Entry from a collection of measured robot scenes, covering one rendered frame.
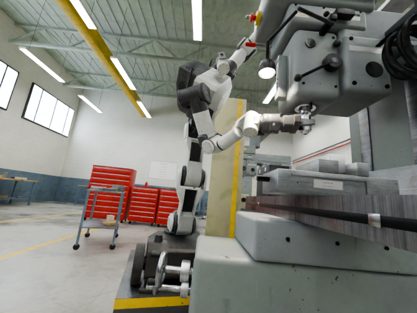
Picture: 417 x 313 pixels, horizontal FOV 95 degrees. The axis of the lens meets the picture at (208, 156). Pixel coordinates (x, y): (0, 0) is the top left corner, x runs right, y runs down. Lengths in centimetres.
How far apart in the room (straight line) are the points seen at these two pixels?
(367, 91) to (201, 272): 89
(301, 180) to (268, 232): 18
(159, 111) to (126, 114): 173
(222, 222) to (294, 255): 190
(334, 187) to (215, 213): 197
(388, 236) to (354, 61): 75
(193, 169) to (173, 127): 930
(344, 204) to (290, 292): 33
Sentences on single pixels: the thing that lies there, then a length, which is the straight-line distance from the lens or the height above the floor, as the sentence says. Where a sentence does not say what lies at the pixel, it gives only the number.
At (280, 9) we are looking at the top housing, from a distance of 112.
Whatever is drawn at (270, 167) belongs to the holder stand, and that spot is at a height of 108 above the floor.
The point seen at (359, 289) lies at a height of 66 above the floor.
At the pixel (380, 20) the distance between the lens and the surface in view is 126.
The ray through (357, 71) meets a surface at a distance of 102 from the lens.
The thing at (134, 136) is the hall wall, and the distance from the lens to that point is 1083.
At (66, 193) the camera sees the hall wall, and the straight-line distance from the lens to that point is 1177.
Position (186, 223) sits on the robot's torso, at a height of 70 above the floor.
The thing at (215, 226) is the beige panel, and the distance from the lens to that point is 252.
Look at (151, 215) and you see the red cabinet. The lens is 553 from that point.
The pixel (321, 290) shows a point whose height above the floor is 65.
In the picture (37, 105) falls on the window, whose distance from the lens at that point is 1065.
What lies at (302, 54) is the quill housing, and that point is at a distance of 97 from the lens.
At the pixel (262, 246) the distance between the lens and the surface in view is 64.
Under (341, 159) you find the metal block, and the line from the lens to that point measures 74.
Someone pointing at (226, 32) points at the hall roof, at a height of 620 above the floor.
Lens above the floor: 88
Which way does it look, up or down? 12 degrees up
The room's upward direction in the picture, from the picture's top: 6 degrees clockwise
